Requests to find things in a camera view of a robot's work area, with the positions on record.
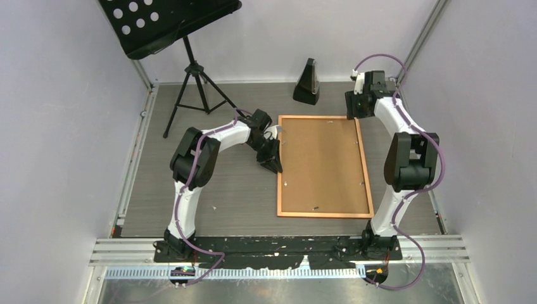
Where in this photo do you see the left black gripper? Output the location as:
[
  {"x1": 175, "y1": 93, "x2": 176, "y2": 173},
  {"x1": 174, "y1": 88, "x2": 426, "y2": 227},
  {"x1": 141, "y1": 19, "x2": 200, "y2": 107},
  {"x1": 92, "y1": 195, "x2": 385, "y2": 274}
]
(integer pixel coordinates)
[{"x1": 248, "y1": 137, "x2": 282, "y2": 175}]

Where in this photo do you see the brown cardboard backing board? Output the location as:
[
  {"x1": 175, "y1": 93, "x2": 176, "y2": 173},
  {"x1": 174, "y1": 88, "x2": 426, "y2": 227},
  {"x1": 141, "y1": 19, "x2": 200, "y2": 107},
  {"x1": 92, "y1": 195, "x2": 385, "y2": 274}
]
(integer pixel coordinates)
[{"x1": 281, "y1": 119, "x2": 371, "y2": 215}]

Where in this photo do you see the orange wooden picture frame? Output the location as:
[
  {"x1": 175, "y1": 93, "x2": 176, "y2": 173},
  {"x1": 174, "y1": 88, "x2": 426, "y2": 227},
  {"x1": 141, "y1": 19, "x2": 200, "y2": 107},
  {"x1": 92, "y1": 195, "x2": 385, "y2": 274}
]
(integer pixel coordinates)
[{"x1": 276, "y1": 115, "x2": 375, "y2": 220}]

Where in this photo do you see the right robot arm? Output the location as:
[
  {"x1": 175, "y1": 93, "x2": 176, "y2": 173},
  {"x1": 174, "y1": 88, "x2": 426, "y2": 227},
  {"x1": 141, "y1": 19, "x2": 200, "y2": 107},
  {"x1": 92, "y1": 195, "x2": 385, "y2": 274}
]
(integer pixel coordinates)
[{"x1": 345, "y1": 70, "x2": 439, "y2": 260}]

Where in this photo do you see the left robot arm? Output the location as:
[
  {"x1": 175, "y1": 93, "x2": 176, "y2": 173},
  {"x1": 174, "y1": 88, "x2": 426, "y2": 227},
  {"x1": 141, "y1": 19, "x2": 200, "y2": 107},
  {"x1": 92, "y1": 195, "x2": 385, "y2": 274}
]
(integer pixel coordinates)
[{"x1": 164, "y1": 109, "x2": 283, "y2": 262}]

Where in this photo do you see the black metronome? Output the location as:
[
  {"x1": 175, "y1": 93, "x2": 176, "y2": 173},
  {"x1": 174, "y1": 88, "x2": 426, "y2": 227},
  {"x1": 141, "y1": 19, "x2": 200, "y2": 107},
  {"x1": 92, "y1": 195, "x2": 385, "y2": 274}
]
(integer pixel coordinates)
[{"x1": 293, "y1": 58, "x2": 319, "y2": 105}]

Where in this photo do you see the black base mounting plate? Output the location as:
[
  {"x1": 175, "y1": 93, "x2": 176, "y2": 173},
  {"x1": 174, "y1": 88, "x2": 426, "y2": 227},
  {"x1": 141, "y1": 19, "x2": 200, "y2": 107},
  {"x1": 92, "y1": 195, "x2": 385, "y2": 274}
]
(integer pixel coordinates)
[{"x1": 153, "y1": 236, "x2": 403, "y2": 270}]

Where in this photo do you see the black music stand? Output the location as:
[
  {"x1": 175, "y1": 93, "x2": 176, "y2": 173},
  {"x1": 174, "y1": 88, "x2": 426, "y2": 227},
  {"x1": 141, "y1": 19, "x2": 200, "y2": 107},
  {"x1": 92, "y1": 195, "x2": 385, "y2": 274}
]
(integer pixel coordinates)
[{"x1": 98, "y1": 0, "x2": 242, "y2": 137}]

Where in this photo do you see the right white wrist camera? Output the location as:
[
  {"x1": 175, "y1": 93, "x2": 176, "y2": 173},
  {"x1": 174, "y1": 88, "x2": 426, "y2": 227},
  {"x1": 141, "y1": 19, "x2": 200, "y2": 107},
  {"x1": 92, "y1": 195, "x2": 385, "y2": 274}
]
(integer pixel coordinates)
[{"x1": 350, "y1": 70, "x2": 365, "y2": 95}]

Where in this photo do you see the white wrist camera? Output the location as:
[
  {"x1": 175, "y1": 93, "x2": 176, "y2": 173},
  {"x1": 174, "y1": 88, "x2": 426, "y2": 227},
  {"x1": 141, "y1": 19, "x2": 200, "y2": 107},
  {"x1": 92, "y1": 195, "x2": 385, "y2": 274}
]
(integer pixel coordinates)
[
  {"x1": 263, "y1": 125, "x2": 285, "y2": 140},
  {"x1": 350, "y1": 70, "x2": 365, "y2": 95}
]

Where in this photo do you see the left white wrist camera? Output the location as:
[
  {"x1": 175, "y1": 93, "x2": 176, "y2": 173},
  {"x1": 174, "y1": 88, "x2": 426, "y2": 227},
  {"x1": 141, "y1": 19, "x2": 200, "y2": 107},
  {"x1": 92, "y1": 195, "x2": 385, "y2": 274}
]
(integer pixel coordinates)
[{"x1": 263, "y1": 125, "x2": 285, "y2": 140}]

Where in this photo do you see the white slotted cable duct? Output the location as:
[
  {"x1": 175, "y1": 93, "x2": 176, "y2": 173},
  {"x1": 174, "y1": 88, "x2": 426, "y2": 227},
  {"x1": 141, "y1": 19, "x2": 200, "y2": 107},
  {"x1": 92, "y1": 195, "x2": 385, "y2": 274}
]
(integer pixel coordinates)
[{"x1": 104, "y1": 265, "x2": 366, "y2": 280}]

